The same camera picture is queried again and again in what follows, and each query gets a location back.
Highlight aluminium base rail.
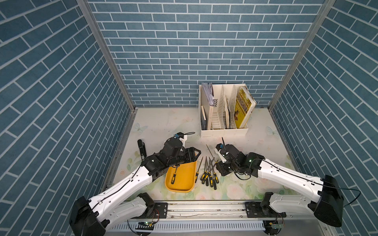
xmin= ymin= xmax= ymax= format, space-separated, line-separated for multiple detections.
xmin=106 ymin=200 xmax=324 ymax=236

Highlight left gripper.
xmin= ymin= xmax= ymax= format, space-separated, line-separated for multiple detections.
xmin=166 ymin=147 xmax=202 ymax=167

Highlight purple patterned papers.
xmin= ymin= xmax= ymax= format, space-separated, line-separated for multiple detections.
xmin=201 ymin=83 xmax=215 ymax=106

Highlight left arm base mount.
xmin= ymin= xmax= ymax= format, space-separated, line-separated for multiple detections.
xmin=109 ymin=193 xmax=168 ymax=222

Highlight black stapler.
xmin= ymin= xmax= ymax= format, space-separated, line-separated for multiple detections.
xmin=137 ymin=139 xmax=147 ymax=161

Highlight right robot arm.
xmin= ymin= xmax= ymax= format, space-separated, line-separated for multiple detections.
xmin=215 ymin=144 xmax=344 ymax=227

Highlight file tool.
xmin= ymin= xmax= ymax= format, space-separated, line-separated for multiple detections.
xmin=200 ymin=157 xmax=208 ymax=184
xmin=205 ymin=158 xmax=211 ymax=186
xmin=208 ymin=159 xmax=214 ymax=188
xmin=206 ymin=145 xmax=220 ymax=184
xmin=195 ymin=157 xmax=203 ymax=183
xmin=211 ymin=161 xmax=217 ymax=190

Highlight black book in rack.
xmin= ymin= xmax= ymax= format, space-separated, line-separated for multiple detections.
xmin=200 ymin=106 xmax=207 ymax=130

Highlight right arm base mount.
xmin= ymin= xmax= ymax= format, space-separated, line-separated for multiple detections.
xmin=245 ymin=192 xmax=314 ymax=218

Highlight yellow plastic storage box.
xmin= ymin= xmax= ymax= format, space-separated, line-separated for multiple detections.
xmin=165 ymin=162 xmax=197 ymax=193

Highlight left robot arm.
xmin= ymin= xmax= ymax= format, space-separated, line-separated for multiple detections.
xmin=69 ymin=133 xmax=201 ymax=236

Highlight white file organizer rack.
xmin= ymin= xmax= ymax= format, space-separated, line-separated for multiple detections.
xmin=198 ymin=84 xmax=248 ymax=138

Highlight yellow book in rack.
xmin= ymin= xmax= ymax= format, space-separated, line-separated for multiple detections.
xmin=233 ymin=87 xmax=257 ymax=128

